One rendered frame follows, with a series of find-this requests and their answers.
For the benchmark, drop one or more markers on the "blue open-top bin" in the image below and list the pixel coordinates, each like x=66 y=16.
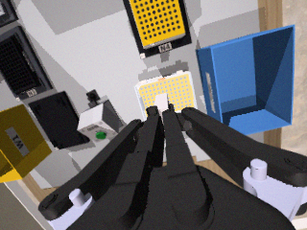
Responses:
x=249 y=85

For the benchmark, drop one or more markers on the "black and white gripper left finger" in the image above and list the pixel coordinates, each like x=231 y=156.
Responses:
x=120 y=207

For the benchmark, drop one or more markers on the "grey bench mat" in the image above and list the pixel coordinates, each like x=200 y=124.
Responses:
x=84 y=45

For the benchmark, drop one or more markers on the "black multi-well plate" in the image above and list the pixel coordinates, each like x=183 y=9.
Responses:
x=16 y=68

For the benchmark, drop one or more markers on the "yellow open-top box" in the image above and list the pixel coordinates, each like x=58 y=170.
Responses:
x=21 y=143

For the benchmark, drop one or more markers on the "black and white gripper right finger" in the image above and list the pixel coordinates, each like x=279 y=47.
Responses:
x=277 y=176

